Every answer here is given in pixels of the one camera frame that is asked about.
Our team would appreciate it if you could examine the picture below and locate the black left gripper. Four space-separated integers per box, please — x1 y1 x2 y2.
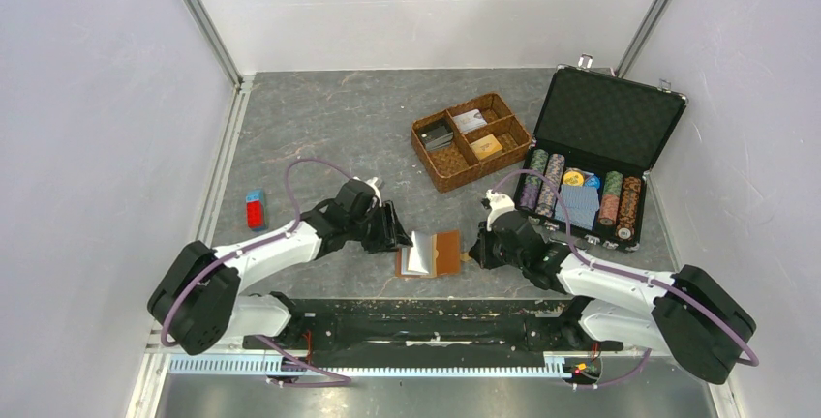
347 200 413 254

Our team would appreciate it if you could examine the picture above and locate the brown leather card holder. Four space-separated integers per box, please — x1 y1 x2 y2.
395 230 463 279

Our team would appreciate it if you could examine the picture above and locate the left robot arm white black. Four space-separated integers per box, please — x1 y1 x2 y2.
147 178 412 355

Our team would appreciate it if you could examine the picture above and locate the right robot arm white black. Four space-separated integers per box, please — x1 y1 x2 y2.
469 211 756 385

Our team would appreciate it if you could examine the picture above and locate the tan card box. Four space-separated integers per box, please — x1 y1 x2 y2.
470 134 503 161

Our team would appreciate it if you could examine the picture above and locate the black card stack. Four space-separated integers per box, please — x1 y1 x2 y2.
417 119 454 152

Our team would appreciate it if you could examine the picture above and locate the blue playing card deck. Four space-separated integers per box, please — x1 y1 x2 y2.
560 185 599 230

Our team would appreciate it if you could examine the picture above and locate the white card stack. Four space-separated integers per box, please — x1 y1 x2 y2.
452 109 488 134

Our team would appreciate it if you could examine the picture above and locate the grey striped chip row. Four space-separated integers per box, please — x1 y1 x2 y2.
535 154 565 218

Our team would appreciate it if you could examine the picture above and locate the purple green chip row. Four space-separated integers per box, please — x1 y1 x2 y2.
518 149 549 211

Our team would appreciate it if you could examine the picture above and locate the woven wicker divided basket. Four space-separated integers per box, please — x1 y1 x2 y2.
410 92 533 194

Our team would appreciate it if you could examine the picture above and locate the yellow dealer button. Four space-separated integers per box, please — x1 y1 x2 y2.
563 170 586 186

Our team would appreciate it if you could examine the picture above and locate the blue round dealer chip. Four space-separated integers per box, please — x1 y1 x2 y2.
583 175 601 190

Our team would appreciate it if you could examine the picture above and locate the red blue toy block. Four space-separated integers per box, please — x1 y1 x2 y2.
245 189 267 232

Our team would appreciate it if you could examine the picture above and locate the green pink chip row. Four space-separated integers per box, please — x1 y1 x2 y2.
598 171 623 226

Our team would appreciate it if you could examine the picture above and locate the brown poker chip row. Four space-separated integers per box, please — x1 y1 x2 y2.
616 177 642 240

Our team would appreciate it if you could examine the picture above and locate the black poker chip case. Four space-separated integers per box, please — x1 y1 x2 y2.
513 66 687 253

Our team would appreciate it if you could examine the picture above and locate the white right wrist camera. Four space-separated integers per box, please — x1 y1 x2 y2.
482 189 515 231

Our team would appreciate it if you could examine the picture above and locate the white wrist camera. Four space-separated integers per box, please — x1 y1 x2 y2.
482 189 515 231
361 177 383 206

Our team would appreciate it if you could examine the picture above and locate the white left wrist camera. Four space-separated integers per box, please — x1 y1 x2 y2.
361 177 383 206

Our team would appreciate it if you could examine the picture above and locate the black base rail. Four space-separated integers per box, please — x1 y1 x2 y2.
273 299 623 368

